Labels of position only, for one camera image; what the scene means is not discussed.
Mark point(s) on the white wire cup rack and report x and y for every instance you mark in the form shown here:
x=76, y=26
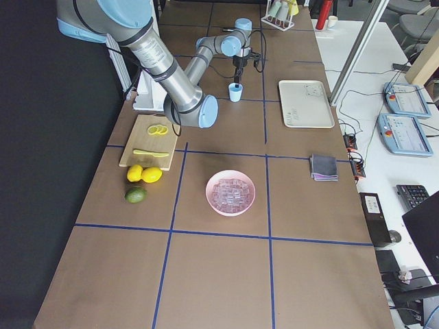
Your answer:
x=274, y=22

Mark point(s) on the yellow lemon near board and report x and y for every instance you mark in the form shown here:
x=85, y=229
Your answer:
x=134, y=173

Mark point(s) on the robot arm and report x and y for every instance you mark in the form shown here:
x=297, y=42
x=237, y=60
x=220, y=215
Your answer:
x=130, y=23

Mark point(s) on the black monitor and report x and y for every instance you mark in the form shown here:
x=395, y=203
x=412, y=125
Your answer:
x=421, y=223

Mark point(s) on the aluminium frame post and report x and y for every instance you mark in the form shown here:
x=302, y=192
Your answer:
x=364, y=35

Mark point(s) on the cream bear serving tray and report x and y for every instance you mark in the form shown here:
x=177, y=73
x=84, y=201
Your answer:
x=304, y=104

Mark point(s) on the white small cup on desk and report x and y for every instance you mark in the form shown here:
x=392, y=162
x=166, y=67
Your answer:
x=331, y=21

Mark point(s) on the near blue teach pendant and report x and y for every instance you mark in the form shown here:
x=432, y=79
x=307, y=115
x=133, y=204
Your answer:
x=402, y=135

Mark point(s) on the yellow cup on rack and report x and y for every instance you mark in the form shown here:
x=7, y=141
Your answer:
x=293, y=9

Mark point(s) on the mint green cup on rack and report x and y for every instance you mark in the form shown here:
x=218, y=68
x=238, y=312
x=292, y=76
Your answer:
x=274, y=8

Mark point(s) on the blue teach pendant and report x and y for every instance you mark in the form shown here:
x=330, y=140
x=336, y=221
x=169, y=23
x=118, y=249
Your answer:
x=402, y=135
x=406, y=99

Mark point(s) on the grey cup on rack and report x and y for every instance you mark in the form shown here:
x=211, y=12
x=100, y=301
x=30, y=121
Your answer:
x=283, y=9

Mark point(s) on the light blue plastic cup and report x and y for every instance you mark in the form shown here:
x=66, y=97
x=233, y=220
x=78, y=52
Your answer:
x=235, y=91

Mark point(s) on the pink bowl of ice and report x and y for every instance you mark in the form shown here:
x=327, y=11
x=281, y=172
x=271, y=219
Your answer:
x=230, y=193

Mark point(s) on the yellow plastic knife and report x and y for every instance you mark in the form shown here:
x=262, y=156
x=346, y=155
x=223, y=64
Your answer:
x=150, y=153

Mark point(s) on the black box on desk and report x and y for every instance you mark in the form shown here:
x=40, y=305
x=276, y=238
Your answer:
x=375, y=220

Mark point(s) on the folded grey cloth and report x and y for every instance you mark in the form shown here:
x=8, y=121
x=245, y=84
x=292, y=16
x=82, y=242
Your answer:
x=323, y=168

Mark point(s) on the black computer mouse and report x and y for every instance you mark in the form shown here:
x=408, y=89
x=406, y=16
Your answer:
x=395, y=236

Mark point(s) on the black keyboard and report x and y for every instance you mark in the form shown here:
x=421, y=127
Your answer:
x=412, y=195

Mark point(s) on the lemon slices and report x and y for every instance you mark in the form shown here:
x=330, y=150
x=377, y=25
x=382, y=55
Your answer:
x=157, y=129

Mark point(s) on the far blue teach pendant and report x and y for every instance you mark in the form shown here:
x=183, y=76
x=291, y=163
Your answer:
x=406, y=99

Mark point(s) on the red cylinder bottle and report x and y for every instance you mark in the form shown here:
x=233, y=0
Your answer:
x=323, y=13

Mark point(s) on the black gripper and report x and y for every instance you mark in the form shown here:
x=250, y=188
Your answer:
x=238, y=63

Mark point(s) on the wooden cutting board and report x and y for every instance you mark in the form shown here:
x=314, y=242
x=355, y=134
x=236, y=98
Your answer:
x=140, y=139

